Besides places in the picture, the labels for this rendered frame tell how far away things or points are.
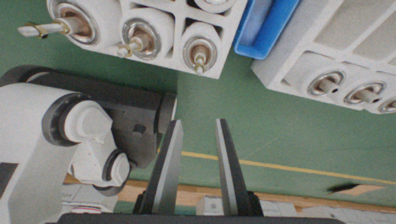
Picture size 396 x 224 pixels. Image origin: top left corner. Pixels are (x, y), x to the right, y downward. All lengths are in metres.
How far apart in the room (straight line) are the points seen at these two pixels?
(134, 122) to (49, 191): 0.26
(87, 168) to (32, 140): 0.31
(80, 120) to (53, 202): 0.21
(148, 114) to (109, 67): 0.30
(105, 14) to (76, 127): 0.26
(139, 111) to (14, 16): 0.53
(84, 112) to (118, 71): 0.32
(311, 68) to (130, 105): 0.57
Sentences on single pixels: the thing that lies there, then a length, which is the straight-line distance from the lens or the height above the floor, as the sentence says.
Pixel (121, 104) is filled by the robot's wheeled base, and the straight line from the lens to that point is 0.54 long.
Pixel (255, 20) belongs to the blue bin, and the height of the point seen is 0.00.
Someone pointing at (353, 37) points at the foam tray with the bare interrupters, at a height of 0.17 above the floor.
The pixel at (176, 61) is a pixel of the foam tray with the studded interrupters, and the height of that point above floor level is 0.18.
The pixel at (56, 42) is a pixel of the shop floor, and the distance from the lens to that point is 0.78.
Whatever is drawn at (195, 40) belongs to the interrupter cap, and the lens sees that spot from 0.27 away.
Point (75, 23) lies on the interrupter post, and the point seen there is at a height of 0.26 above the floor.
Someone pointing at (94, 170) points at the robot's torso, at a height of 0.34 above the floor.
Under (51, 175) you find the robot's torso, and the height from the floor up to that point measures 0.42.
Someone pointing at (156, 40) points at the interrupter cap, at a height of 0.25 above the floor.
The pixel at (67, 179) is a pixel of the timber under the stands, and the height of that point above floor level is 0.06.
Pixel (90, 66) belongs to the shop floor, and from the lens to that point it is 0.75.
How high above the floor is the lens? 0.52
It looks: 48 degrees down
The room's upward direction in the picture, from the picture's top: 178 degrees counter-clockwise
